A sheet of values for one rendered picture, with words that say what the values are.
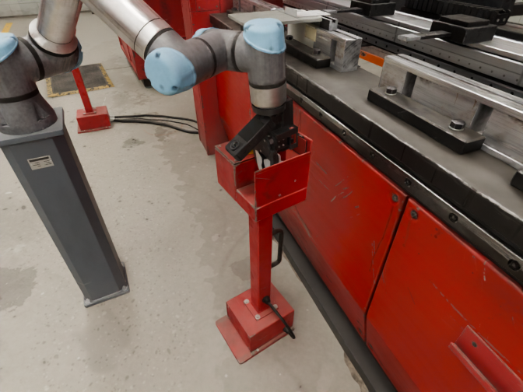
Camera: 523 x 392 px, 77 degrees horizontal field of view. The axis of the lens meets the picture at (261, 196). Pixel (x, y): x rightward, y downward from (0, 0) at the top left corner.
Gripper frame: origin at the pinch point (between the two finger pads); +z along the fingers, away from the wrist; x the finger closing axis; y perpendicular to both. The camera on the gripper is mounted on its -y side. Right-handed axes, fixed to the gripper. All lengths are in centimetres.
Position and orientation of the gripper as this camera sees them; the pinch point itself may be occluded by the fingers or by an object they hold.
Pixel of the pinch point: (266, 180)
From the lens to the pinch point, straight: 81.6
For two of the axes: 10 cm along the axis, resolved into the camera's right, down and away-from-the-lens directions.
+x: -5.5, -5.2, 6.5
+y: 8.3, -4.1, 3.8
